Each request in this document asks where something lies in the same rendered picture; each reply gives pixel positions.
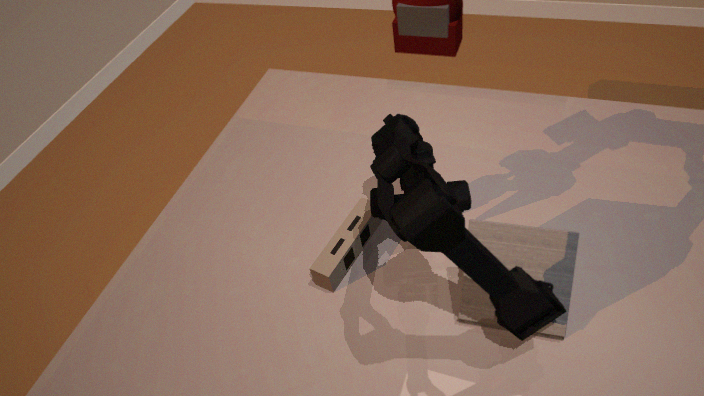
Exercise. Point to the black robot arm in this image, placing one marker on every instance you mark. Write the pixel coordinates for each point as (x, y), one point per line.
(429, 218)

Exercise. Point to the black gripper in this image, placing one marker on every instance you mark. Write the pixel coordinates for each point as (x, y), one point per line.
(459, 188)

